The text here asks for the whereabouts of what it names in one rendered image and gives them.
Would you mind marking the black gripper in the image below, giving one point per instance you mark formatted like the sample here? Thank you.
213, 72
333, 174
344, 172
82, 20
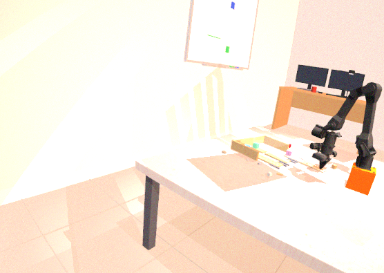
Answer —
324, 155

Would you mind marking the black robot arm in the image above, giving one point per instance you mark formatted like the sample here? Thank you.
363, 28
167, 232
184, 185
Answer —
364, 141

